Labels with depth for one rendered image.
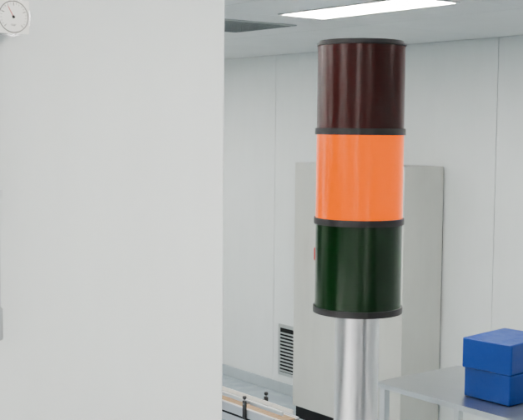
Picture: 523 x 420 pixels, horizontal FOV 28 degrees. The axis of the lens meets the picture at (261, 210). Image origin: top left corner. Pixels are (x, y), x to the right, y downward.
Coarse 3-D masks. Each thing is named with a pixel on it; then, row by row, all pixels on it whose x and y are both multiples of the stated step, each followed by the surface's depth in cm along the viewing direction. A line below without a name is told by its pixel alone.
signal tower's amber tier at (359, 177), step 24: (336, 144) 57; (360, 144) 56; (384, 144) 56; (336, 168) 57; (360, 168) 56; (384, 168) 57; (336, 192) 57; (360, 192) 56; (384, 192) 57; (336, 216) 57; (360, 216) 57; (384, 216) 57
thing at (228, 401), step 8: (224, 392) 531; (232, 392) 537; (240, 392) 531; (264, 392) 520; (224, 400) 530; (232, 400) 531; (240, 400) 520; (248, 400) 516; (256, 400) 521; (264, 400) 516; (224, 408) 527; (232, 408) 522; (240, 408) 516; (248, 408) 515; (256, 408) 515; (264, 408) 505; (272, 408) 501; (280, 408) 506; (288, 408) 501; (224, 416) 527; (232, 416) 522; (240, 416) 516; (248, 416) 512; (256, 416) 506; (264, 416) 501; (272, 416) 502; (280, 416) 502; (288, 416) 502; (296, 416) 501
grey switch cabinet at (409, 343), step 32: (416, 192) 740; (416, 224) 743; (416, 256) 745; (416, 288) 747; (320, 320) 809; (384, 320) 754; (416, 320) 749; (320, 352) 811; (384, 352) 755; (416, 352) 751; (320, 384) 812; (320, 416) 817; (416, 416) 756
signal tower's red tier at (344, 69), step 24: (336, 48) 56; (360, 48) 56; (384, 48) 56; (336, 72) 56; (360, 72) 56; (384, 72) 56; (336, 96) 57; (360, 96) 56; (384, 96) 56; (336, 120) 57; (360, 120) 56; (384, 120) 56
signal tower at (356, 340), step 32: (320, 128) 57; (352, 128) 56; (384, 128) 56; (320, 224) 58; (352, 224) 57; (384, 224) 57; (352, 320) 58; (352, 352) 58; (352, 384) 58; (352, 416) 59
